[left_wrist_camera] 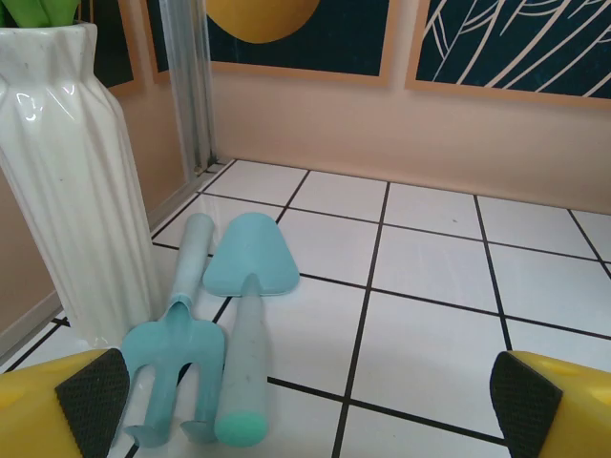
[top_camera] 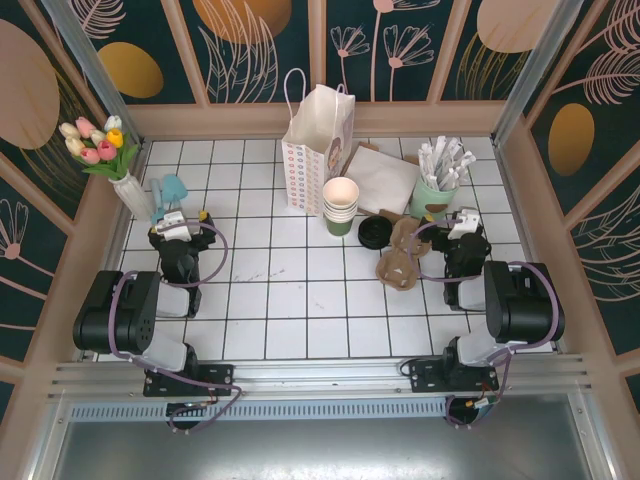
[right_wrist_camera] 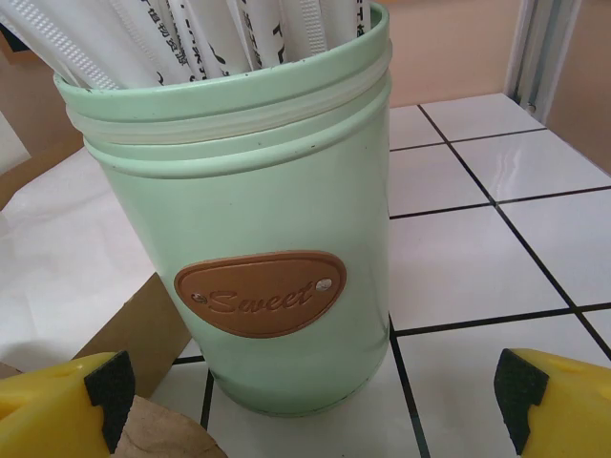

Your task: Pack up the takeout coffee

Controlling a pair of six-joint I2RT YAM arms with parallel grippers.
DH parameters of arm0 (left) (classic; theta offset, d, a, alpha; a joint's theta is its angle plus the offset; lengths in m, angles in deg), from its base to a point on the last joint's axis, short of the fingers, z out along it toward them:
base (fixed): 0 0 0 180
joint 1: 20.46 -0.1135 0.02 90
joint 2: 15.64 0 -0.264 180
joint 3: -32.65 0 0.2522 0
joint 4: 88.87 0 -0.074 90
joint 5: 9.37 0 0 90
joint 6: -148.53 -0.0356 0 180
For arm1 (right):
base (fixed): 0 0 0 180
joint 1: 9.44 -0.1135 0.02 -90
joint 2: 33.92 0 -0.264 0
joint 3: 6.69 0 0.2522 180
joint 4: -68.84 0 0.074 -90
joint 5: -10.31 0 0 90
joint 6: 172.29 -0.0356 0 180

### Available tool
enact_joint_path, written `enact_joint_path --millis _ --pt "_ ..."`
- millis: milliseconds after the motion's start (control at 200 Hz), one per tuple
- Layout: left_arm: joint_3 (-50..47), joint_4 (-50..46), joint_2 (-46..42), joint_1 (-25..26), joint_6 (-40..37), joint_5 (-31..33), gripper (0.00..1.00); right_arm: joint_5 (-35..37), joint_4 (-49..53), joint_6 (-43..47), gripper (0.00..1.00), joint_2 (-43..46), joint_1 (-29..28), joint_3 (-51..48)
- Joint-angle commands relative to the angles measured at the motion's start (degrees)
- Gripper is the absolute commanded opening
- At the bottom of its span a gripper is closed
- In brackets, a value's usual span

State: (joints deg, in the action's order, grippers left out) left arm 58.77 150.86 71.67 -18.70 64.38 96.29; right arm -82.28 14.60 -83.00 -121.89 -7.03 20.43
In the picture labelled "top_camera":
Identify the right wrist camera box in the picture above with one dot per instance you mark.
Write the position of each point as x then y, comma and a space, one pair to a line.
462, 225

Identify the printed white paper bag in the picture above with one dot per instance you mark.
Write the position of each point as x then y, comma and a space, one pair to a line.
305, 165

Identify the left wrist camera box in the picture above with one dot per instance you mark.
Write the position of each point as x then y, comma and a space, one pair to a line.
170, 225

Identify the green paper cup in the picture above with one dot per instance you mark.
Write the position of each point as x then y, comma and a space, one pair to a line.
341, 227
341, 192
341, 215

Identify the mint green straw holder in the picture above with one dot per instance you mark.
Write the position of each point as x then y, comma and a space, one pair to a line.
434, 200

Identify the black plastic cup lid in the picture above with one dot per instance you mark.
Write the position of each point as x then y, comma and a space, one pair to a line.
375, 230

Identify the brown cardboard cup carrier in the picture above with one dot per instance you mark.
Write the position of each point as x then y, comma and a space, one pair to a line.
395, 280

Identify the white ribbed vase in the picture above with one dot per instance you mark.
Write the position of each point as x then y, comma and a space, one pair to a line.
131, 197

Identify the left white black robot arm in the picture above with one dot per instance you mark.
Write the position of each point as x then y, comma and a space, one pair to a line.
125, 310

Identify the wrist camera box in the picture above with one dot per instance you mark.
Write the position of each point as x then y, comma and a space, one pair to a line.
170, 225
462, 225

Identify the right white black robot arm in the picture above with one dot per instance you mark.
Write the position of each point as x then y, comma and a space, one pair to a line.
525, 310

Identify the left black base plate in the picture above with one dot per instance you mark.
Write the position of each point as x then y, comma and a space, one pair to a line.
220, 380

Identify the light blue toy shovel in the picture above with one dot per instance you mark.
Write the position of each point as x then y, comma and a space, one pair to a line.
175, 186

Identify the aluminium frame post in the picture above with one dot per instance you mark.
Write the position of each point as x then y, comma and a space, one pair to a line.
530, 65
95, 65

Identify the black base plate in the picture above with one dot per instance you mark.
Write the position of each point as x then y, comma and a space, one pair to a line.
425, 380
220, 380

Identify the aluminium mounting rail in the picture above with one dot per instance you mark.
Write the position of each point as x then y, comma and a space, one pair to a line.
320, 375

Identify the artificial tulip bouquet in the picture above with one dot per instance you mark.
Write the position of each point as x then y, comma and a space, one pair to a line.
100, 150

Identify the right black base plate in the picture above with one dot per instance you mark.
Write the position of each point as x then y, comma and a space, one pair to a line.
425, 380

